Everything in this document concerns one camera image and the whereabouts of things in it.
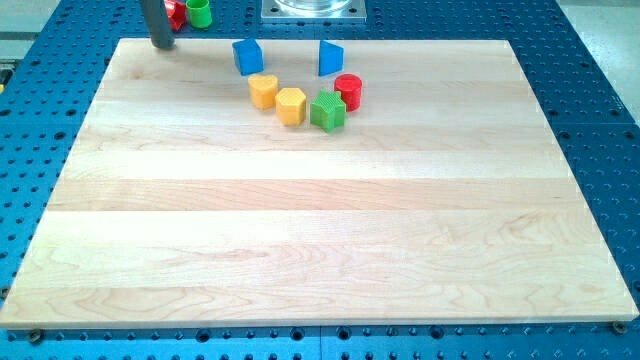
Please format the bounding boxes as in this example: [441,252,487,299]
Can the right board stop bolt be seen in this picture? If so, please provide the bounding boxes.
[611,321,628,335]

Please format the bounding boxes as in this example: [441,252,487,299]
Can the left board stop bolt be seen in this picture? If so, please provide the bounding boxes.
[26,329,44,345]

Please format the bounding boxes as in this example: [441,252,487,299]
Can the red cylinder block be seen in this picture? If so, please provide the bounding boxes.
[334,73,363,112]

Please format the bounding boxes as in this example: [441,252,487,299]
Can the green cylinder off board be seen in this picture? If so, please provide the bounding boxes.
[186,0,213,29]

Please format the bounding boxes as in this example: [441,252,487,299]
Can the blue cube block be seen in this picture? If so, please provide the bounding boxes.
[232,38,264,76]

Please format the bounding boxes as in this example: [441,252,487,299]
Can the yellow hexagon block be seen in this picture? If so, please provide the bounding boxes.
[275,88,306,126]

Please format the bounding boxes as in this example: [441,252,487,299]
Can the red block off board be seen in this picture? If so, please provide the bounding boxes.
[164,0,187,32]

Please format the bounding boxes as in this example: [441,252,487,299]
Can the board stop bolt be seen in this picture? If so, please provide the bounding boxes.
[611,321,628,335]
[26,329,44,345]

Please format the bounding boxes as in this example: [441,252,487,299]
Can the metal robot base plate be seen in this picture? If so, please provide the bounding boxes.
[261,0,367,23]

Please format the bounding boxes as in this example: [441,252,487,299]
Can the light wooden board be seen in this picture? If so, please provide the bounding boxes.
[1,38,638,329]

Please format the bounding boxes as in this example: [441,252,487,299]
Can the yellow heart block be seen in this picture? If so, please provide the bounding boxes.
[247,74,279,110]

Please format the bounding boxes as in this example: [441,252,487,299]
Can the blue triangular prism block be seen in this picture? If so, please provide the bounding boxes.
[318,40,344,76]

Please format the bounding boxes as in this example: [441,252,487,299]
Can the green star block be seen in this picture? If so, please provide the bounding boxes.
[310,90,346,133]

